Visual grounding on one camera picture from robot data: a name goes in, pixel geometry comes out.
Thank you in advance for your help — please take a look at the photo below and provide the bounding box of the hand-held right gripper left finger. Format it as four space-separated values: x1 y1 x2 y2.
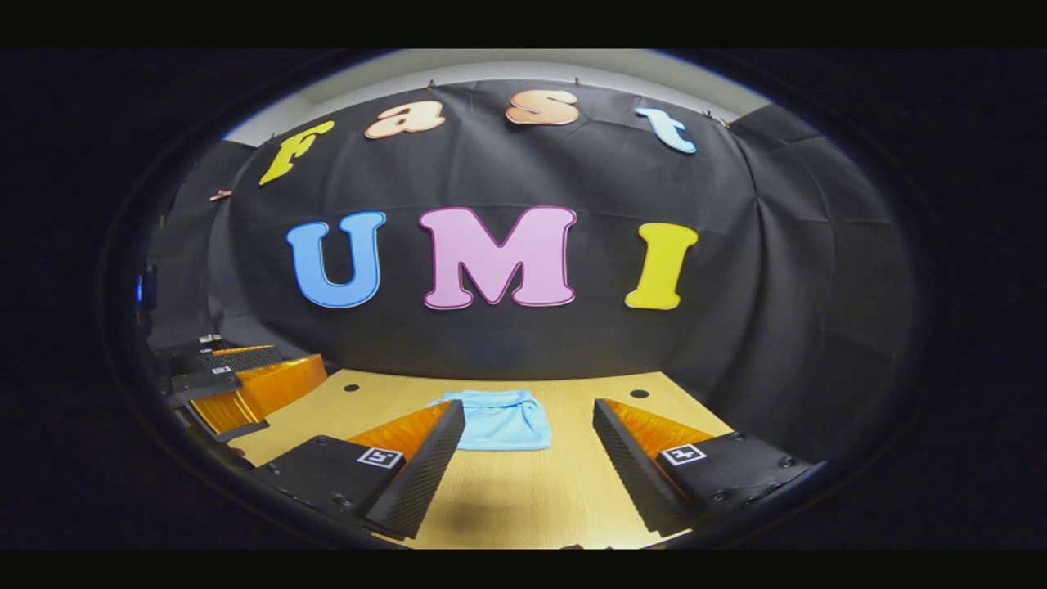
254 399 465 541

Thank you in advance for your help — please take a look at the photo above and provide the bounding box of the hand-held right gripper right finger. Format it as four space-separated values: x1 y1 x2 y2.
592 398 819 537

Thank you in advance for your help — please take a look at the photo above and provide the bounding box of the light blue T-shirt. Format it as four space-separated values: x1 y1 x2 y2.
427 389 553 452

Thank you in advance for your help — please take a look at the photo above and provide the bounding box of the black backdrop cloth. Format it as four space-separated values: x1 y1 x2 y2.
147 78 913 467

